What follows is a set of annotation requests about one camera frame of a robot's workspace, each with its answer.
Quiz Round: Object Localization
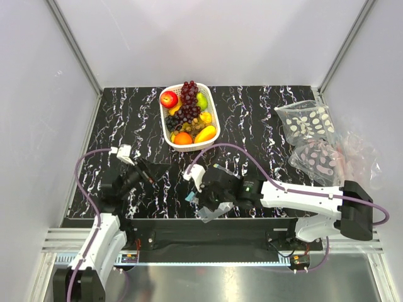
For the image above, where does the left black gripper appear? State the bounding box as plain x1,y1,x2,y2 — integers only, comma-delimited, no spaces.
118,157,171,197

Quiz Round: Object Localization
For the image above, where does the clear zip top bag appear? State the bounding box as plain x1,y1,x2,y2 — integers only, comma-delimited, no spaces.
185,192,234,223

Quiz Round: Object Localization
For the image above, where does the yellow pear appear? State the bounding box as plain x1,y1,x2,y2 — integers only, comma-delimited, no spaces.
200,111,212,124

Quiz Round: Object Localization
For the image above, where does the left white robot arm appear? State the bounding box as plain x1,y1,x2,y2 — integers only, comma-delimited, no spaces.
52,158,169,301

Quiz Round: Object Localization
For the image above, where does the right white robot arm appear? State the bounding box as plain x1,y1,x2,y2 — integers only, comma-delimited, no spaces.
195,168,373,250

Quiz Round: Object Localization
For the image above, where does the bag of pink slices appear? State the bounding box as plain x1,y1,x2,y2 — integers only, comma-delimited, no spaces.
288,139,344,187

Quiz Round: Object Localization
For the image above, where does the bag of white slices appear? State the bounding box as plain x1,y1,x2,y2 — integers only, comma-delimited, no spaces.
275,100,336,146

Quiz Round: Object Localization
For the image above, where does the crumpled clear plastic bag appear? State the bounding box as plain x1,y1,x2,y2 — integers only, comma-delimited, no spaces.
336,130,384,191

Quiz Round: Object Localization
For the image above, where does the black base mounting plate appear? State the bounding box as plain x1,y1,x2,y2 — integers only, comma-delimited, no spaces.
117,218,322,254

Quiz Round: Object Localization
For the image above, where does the yellow mango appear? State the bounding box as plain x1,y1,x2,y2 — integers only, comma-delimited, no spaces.
194,125,217,143

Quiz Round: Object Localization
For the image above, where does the orange fruit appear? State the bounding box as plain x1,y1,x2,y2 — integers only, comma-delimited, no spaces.
173,132,193,145

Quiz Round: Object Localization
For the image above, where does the dark purple grape bunch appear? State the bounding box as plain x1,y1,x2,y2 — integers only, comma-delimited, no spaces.
164,115,179,132

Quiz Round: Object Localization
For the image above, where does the yellow lemon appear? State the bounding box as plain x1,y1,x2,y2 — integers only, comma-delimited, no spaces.
168,103,182,116

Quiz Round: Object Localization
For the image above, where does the red grape bunch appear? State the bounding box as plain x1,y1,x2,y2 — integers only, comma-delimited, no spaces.
174,81,201,124

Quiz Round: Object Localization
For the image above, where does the red apple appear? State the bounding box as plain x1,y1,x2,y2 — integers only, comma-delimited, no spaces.
160,91,178,109

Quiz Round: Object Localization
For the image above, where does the green pear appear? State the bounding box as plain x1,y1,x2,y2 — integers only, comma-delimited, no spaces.
196,92,208,111

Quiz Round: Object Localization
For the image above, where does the white perforated plastic basket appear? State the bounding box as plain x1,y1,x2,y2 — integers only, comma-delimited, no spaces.
159,81,220,152

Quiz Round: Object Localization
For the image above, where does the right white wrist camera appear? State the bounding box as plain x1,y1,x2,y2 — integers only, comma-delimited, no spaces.
183,164,205,192

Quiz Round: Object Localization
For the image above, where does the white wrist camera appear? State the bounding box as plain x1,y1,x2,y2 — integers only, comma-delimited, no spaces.
109,144,134,165
183,164,205,192

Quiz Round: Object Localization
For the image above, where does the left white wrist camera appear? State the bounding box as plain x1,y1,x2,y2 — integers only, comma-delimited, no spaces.
109,144,134,165

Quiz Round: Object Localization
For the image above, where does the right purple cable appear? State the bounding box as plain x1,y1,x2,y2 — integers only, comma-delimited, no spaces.
185,142,390,226

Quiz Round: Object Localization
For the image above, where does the purple cable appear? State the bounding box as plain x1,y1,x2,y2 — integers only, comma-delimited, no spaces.
66,148,118,302
185,142,390,226

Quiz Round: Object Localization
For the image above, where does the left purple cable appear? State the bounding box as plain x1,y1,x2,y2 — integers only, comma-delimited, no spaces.
66,148,118,302

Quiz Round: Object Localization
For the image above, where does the aluminium frame rail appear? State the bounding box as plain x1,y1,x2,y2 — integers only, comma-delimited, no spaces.
42,228,383,254

